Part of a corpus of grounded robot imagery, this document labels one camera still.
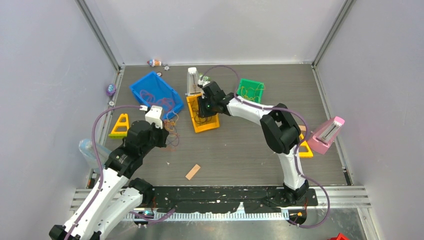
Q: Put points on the yellow triangle block right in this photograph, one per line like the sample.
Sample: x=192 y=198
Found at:
x=305 y=151

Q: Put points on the yellow triangle block left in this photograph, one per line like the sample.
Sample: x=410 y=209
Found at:
x=121 y=127

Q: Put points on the clear blue plastic bag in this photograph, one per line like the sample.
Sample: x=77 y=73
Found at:
x=87 y=150

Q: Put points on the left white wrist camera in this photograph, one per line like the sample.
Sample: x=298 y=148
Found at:
x=153 y=115

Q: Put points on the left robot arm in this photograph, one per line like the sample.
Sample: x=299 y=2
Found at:
x=116 y=193

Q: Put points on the pink metronome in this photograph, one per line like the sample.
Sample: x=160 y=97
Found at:
x=323 y=137

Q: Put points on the green plastic bin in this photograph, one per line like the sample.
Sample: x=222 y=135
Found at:
x=251 y=90

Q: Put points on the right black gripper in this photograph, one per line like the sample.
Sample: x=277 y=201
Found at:
x=203 y=112

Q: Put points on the purple lotus toy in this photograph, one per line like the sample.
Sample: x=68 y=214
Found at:
x=110 y=90

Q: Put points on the orange plastic bin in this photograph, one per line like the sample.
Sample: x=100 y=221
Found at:
x=200 y=124

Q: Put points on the blue plastic bin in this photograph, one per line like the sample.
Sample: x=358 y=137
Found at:
x=151 y=89

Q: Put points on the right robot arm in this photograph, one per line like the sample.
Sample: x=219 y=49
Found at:
x=281 y=131

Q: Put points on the white metronome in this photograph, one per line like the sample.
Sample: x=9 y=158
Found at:
x=193 y=77

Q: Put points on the red object bottom edge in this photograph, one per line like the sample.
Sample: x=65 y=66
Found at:
x=340 y=236

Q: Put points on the yellow triangle block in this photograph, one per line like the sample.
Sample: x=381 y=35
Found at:
x=121 y=127
x=305 y=151

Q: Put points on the clown figurine toy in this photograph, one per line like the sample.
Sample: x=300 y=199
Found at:
x=154 y=63

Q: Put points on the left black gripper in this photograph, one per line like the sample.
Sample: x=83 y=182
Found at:
x=163 y=133

